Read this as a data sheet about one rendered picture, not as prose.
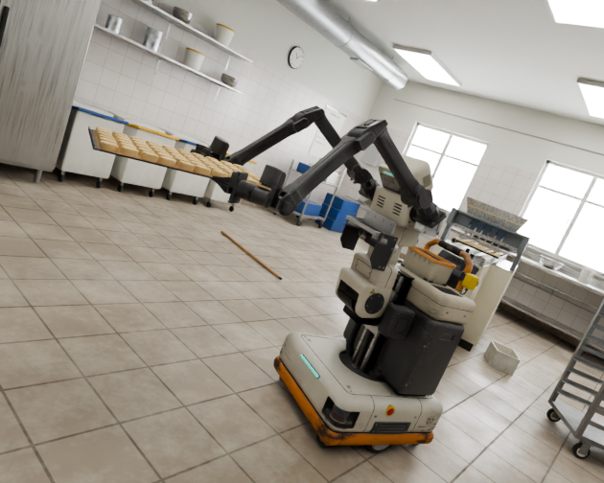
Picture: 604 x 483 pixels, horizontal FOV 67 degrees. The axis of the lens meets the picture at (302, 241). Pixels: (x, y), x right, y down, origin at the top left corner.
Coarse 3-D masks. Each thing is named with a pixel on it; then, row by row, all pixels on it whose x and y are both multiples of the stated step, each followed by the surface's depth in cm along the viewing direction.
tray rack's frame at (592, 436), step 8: (560, 408) 325; (568, 408) 331; (552, 416) 336; (560, 416) 316; (568, 416) 315; (576, 416) 322; (568, 424) 304; (576, 424) 307; (600, 424) 326; (584, 432) 298; (592, 432) 304; (600, 432) 309; (584, 440) 291; (592, 440) 290; (600, 440) 296; (584, 448) 291
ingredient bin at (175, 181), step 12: (168, 132) 557; (180, 144) 541; (192, 144) 539; (204, 144) 588; (168, 168) 553; (168, 180) 551; (180, 180) 552; (192, 180) 564; (204, 180) 577; (180, 192) 559; (192, 192) 571; (204, 192) 585
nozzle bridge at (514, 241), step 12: (456, 216) 438; (468, 216) 433; (480, 228) 428; (504, 228) 411; (444, 240) 447; (492, 240) 419; (504, 240) 418; (516, 240) 414; (528, 240) 402; (516, 264) 416
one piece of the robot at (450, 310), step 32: (416, 288) 215; (448, 288) 221; (352, 320) 249; (416, 320) 211; (448, 320) 208; (352, 352) 240; (384, 352) 223; (416, 352) 207; (448, 352) 215; (416, 384) 213
